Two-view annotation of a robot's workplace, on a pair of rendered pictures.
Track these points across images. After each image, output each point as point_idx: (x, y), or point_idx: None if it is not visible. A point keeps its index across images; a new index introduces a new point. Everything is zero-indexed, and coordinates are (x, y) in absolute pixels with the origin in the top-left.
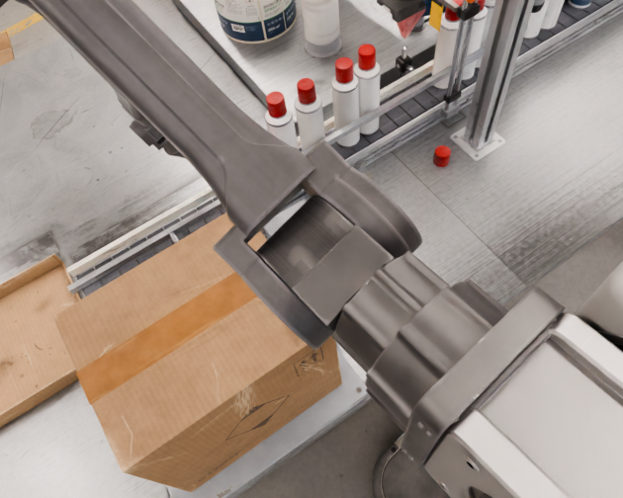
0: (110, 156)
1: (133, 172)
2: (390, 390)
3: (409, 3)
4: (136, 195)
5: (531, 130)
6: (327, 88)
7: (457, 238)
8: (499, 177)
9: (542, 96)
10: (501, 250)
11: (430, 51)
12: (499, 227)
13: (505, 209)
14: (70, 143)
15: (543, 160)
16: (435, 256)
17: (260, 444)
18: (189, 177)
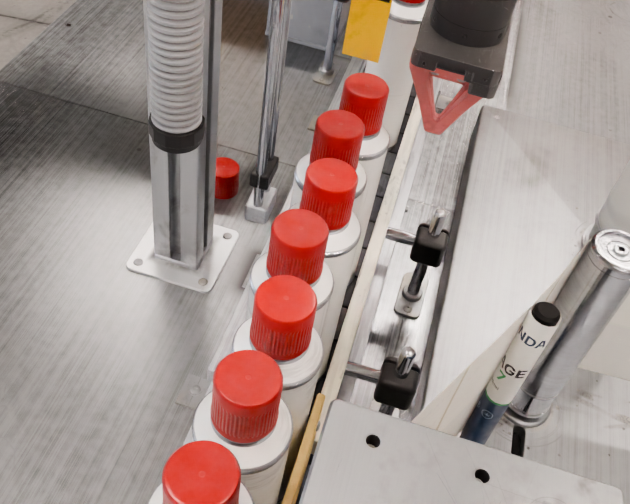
0: None
1: (589, 34)
2: None
3: (431, 5)
4: (550, 17)
5: (82, 315)
6: (507, 175)
7: (121, 97)
8: (102, 200)
9: (94, 422)
10: (46, 104)
11: (426, 368)
12: (63, 129)
13: (66, 155)
14: None
15: (31, 261)
16: (138, 71)
17: None
18: (527, 49)
